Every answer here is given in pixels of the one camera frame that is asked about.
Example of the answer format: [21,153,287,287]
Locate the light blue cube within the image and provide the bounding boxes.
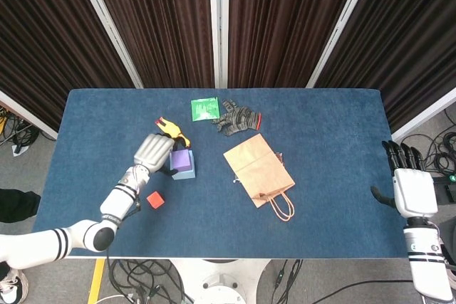
[172,150,197,181]

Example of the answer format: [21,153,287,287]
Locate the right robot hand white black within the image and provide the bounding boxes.
[370,140,438,219]

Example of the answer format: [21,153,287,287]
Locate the orange red small cube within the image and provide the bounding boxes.
[146,191,165,209]

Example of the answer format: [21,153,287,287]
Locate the blue felt table cover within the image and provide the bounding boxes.
[31,88,410,259]

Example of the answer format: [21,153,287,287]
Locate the black trousers of person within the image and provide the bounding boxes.
[0,188,41,224]

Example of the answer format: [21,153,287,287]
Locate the green foil packet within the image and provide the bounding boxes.
[190,96,220,122]

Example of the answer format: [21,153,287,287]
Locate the yellow rubber chicken toy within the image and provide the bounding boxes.
[155,116,192,148]

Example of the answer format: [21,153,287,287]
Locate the dark brown curtain panel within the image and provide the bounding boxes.
[315,0,456,130]
[87,0,214,88]
[0,0,136,130]
[227,0,366,88]

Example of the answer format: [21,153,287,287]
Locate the white partition frame rail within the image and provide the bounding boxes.
[0,90,58,140]
[390,88,456,142]

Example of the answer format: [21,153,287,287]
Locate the black floor cable bundle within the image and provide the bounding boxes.
[0,104,41,149]
[401,108,456,177]
[106,259,195,304]

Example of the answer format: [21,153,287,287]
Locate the brown paper bag with handles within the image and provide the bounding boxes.
[223,132,296,221]

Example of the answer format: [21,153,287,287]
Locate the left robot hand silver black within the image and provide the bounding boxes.
[133,132,190,179]

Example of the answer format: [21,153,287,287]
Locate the grey knit work glove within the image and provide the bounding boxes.
[212,99,263,137]

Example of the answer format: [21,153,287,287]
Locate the white partition frame post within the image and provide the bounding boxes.
[70,0,144,89]
[208,0,229,89]
[306,0,378,89]

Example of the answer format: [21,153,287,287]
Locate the purple cube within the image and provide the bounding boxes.
[170,150,192,172]

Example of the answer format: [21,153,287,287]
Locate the yellow floor tape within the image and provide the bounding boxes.
[87,258,106,304]

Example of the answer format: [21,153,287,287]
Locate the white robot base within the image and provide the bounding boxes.
[170,258,271,304]

